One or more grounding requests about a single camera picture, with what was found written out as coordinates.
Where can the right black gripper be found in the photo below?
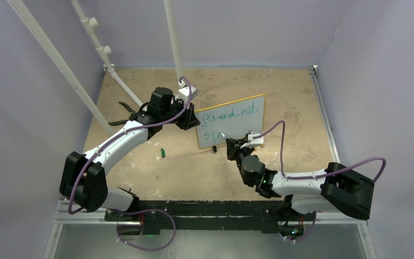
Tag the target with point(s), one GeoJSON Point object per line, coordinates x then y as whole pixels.
{"type": "Point", "coordinates": [234, 148]}

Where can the yellow framed whiteboard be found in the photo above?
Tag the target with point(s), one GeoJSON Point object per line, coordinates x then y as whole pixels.
{"type": "Point", "coordinates": [234, 119]}

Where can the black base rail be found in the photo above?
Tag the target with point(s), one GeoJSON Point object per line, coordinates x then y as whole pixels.
{"type": "Point", "coordinates": [268, 217]}

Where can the black handled pliers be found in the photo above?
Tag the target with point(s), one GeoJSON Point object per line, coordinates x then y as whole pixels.
{"type": "Point", "coordinates": [123, 114]}

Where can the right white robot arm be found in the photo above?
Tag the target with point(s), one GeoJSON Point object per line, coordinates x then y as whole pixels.
{"type": "Point", "coordinates": [336, 187]}

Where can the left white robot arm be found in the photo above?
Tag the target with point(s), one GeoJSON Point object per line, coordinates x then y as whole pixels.
{"type": "Point", "coordinates": [84, 175]}

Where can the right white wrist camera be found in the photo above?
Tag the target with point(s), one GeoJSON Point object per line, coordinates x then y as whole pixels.
{"type": "Point", "coordinates": [252, 139]}

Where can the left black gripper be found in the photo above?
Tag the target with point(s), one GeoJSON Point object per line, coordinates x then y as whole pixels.
{"type": "Point", "coordinates": [189, 119]}

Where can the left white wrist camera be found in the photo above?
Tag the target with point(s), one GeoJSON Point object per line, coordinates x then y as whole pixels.
{"type": "Point", "coordinates": [184, 91]}

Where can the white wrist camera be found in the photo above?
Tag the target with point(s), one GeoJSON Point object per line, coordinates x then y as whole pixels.
{"type": "Point", "coordinates": [184, 91]}
{"type": "Point", "coordinates": [252, 139]}

